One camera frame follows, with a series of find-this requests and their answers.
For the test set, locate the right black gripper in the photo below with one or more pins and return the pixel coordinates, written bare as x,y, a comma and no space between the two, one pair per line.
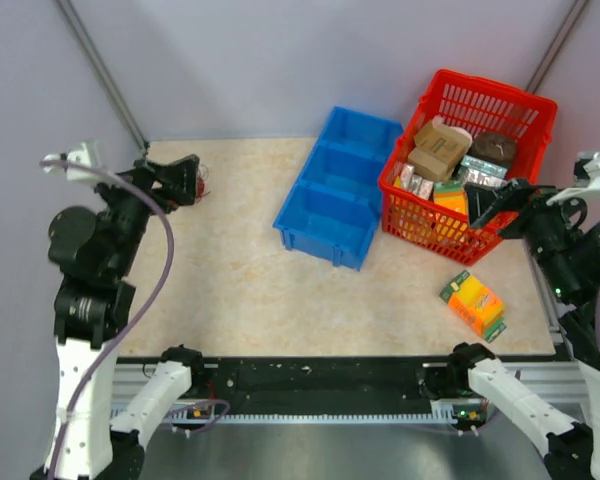
527,199

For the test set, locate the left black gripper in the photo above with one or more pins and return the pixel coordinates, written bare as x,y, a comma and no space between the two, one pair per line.
178,180

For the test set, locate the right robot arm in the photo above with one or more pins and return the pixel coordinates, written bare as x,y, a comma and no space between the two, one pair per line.
548,220

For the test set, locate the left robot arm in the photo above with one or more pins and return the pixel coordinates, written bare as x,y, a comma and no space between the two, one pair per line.
93,312

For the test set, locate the yellow sponge pack in basket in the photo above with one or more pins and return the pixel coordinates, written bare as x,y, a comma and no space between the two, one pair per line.
451,195

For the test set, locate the teal tissue pack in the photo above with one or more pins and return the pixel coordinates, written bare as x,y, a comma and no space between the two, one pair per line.
476,171

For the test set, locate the dark brown round item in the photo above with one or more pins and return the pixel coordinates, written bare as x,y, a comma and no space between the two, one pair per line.
494,147

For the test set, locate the upper brown cardboard box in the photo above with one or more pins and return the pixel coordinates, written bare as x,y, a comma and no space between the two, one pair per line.
445,143

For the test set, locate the brown cardboard box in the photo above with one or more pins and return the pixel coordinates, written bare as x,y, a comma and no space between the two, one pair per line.
429,167
445,143

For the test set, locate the lower brown cardboard box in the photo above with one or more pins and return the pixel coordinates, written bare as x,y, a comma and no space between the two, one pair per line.
429,167

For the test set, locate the silver foil packets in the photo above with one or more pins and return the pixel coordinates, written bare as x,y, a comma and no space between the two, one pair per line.
410,181

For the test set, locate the red plastic basket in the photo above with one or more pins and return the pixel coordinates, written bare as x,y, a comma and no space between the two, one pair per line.
474,104

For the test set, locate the orange yellow sponge pack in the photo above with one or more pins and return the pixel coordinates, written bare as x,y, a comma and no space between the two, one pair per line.
475,304

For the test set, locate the blue three-compartment bin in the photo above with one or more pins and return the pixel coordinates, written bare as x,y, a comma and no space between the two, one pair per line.
334,206

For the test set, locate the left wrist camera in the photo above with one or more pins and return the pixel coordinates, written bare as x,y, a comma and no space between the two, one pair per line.
77,164

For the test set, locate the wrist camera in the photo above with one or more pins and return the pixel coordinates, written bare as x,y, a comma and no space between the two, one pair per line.
77,164
587,180

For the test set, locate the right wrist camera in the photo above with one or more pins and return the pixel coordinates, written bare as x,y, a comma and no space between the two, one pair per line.
587,180

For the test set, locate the right aluminium corner post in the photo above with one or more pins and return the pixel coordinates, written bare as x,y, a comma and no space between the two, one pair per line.
568,25

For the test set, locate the aluminium corner post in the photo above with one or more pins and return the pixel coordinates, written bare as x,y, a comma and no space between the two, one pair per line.
78,29
568,25

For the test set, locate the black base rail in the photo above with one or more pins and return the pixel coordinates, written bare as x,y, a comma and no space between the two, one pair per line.
344,385

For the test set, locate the left aluminium corner post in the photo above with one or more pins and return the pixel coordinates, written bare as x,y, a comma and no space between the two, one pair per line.
78,29

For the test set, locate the white cable duct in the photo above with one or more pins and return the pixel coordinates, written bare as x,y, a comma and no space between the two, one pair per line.
439,416

